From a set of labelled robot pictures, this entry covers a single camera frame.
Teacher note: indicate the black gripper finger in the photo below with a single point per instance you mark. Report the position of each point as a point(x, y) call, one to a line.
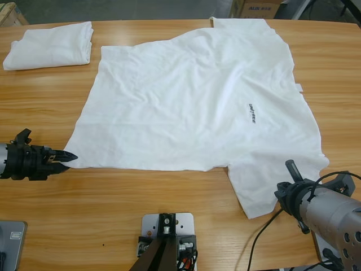
point(65, 156)
point(294, 170)
point(59, 168)

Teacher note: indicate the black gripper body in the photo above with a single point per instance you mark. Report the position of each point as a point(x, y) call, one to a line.
point(25, 163)
point(290, 197)

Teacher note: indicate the white t-shirt with black logo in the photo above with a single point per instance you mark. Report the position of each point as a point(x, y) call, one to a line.
point(169, 113)

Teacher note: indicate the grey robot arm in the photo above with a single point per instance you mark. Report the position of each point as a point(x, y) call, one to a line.
point(2, 158)
point(332, 220)

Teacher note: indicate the white mounting plate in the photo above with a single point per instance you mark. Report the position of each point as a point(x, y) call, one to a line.
point(184, 223)

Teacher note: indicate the folded plain white t-shirt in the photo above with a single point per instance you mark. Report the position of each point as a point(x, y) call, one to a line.
point(50, 48)

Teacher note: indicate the wooden crate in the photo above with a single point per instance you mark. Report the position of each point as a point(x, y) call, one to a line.
point(11, 17)

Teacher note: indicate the cardboard box with blue print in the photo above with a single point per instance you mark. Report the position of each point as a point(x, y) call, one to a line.
point(256, 11)

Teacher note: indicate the black tripod leg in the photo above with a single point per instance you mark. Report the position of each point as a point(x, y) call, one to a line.
point(354, 15)

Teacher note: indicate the white metal frame bar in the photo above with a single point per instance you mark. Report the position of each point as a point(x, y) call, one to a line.
point(301, 9)

